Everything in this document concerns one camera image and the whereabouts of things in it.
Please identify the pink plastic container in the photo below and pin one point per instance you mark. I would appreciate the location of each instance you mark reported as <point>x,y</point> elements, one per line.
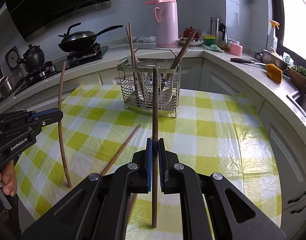
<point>235,48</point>

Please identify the steel tray by window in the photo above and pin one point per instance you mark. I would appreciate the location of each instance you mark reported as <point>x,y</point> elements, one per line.
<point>267,57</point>

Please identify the black coffee pot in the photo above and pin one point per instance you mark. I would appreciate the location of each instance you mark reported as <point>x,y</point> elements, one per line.
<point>221,37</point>

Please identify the white spoon in basket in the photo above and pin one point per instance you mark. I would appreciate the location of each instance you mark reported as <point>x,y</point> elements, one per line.
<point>170,96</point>

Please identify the steel thermos bottle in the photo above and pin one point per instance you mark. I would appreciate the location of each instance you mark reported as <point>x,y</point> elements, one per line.
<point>214,26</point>

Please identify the black gas stove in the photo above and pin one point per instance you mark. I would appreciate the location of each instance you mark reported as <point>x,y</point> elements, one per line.
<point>49,68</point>

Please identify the black handled knife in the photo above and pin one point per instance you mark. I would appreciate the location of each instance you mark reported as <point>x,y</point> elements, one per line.
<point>245,61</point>

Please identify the black clay pot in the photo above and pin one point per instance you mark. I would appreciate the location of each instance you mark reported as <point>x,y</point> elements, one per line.
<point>32,59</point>

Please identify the black range hood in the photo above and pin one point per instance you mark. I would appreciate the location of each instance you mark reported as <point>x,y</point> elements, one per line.
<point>33,17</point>

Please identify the yellow white checkered tablecloth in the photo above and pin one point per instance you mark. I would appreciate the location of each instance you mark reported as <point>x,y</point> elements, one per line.
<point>211,133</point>

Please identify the pink thermos jug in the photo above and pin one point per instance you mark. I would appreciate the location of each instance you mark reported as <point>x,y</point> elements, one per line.
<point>165,13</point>

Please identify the white packet on counter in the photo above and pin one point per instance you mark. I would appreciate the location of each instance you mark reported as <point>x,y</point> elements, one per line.
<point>146,39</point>

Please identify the orange sponge cloth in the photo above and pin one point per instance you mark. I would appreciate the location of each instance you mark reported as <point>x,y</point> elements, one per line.
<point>274,73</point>

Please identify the green yellow box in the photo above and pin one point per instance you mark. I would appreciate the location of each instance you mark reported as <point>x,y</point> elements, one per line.
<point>209,40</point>

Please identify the red pot on plate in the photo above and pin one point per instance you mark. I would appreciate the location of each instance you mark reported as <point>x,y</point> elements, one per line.
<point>196,41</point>

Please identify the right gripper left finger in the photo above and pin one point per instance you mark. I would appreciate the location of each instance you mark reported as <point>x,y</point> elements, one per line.
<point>97,208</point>

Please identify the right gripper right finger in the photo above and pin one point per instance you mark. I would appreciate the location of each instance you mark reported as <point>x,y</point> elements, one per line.
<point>211,206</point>

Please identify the steel wire utensil basket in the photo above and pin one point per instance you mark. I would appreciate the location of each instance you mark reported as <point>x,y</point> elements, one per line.
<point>166,74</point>

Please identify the black wok pan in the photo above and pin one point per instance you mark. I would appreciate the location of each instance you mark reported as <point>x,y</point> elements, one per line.
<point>81,39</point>

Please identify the steel sink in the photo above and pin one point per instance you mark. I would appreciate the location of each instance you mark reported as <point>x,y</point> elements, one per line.
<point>298,98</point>

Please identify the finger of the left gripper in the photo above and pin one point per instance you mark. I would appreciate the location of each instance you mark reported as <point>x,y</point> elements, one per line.
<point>44,118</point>

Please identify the person's left hand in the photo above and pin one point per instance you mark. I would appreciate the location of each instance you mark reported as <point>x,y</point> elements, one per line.
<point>8,178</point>

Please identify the green cloth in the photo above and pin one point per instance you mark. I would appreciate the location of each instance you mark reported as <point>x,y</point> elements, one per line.
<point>213,47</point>

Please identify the wicker basket with greens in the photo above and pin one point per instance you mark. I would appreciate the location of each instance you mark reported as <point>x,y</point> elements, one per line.
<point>297,76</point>

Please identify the spray bottle yellow nozzle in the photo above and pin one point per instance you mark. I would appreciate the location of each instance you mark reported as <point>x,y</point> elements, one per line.
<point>272,40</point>

